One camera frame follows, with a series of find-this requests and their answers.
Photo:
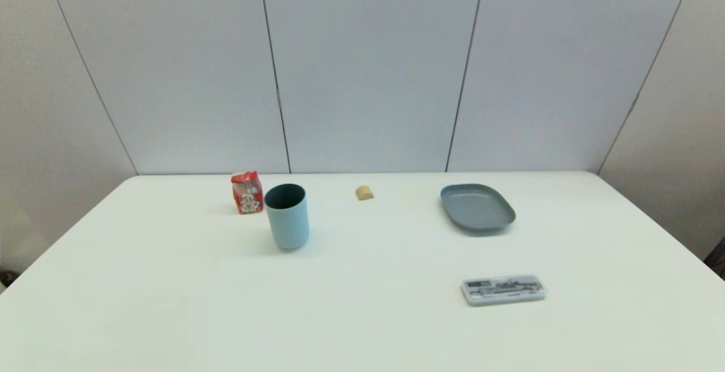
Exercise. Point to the dark object on floor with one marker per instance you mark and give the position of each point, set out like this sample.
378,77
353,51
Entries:
8,277

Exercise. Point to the red snack packet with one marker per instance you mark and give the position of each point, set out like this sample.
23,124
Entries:
247,193

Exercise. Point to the light blue cup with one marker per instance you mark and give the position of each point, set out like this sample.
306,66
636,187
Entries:
288,223

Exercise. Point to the small beige block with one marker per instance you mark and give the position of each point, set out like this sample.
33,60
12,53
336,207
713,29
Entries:
364,193

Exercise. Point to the grey-blue oval plate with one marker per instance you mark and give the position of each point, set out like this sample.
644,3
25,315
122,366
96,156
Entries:
477,208

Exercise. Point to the clear flat tool case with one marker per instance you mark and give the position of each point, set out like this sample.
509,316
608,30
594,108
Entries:
503,290

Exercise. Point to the dark object beside table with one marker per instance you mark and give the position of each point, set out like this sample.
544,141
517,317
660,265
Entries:
717,259

